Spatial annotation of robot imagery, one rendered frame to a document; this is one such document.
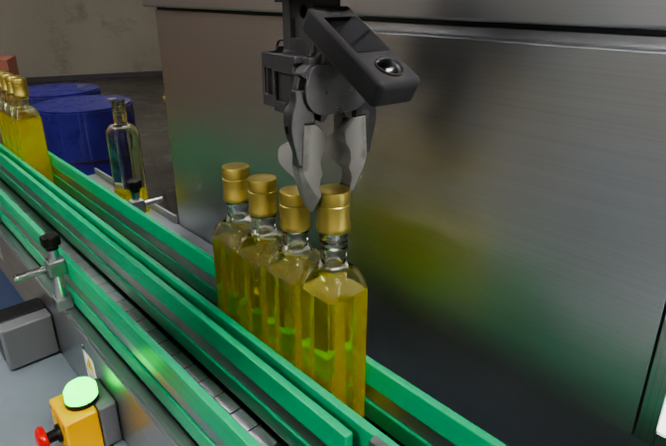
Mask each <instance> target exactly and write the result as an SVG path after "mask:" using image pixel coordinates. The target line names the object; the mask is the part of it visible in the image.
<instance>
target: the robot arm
mask: <svg viewBox="0 0 666 446"><path fill-rule="evenodd" d="M275 2H282V28H283V40H278V41H277V44H276V49H275V50H274V51H269V52H261V53H262V74H263V95H264V104H266V105H269V106H272V107H275V110H276V111H278V112H281V113H283V126H284V131H285V135H286V138H287V140H288V142H287V143H285V144H283V145H281V146H280V147H279V149H278V155H277V156H278V161H279V163H280V165H281V166H282V167H283V168H284V169H285V170H286V171H287V172H288V173H289V174H290V175H291V176H292V177H293V178H294V179H295V184H296V186H297V190H298V193H299V195H300V198H301V200H302V201H303V203H304V205H305V206H306V208H307V209H308V210H309V211H315V209H316V207H317V205H318V203H319V202H320V200H321V198H322V194H323V193H321V190H320V180H321V177H322V169H321V164H320V162H321V157H322V154H323V152H324V150H325V149H326V152H327V154H328V156H329V157H330V158H331V159H332V160H333V161H334V162H335V163H337V164H338V165H339V166H340V167H341V169H342V179H341V182H340V184H344V185H347V186H348V187H349V188H350V190H351V196H352V194H353V192H354V189H355V187H356V185H357V182H358V180H359V178H360V175H361V173H362V170H363V168H364V165H365V161H366V157H367V153H368V152H369V151H370V148H371V143H372V138H373V134H374V130H375V125H376V107H379V106H385V105H391V104H396V103H402V102H408V101H410V100H411V99H412V97H413V95H414V93H415V91H416V89H417V87H418V85H419V82H420V79H419V77H418V76H417V75H416V74H415V73H414V72H413V71H412V70H411V69H410V68H409V67H408V66H407V65H406V64H405V63H404V62H403V61H402V60H401V59H400V58H399V57H398V56H397V55H396V54H395V53H394V52H393V51H392V50H391V49H390V48H389V47H388V46H387V45H386V44H385V43H384V42H383V41H382V40H381V39H380V38H379V37H378V36H377V35H376V34H375V33H374V32H373V31H372V30H371V29H370V28H369V27H368V26H367V25H366V24H365V23H364V22H363V21H362V20H361V19H360V18H359V17H358V16H357V15H356V14H355V13H354V12H353V11H352V10H351V9H350V8H349V7H348V6H340V0H275ZM280 41H283V46H280V47H279V46H278V44H279V42H280ZM267 71H268V86H267ZM330 114H334V132H333V134H331V135H329V136H326V134H325V133H324V132H323V131H322V130H321V129H319V128H318V127H317V126H316V125H314V124H315V120H316V121H319V122H325V121H326V119H327V117H328V115H330Z"/></svg>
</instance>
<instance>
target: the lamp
mask: <svg viewBox="0 0 666 446"><path fill-rule="evenodd" d="M98 398H99V390H98V388H97V384H96V381H95V380H93V379H92V378H90V377H80V378H76V379H74V380H72V381H70V382H69V383H68V384H67V385H66V386H65V388H64V390H63V402H64V406H65V408H66V409H67V410H70V411H81V410H84V409H87V408H89V407H90V406H92V405H93V404H95V403H96V402H97V400H98Z"/></svg>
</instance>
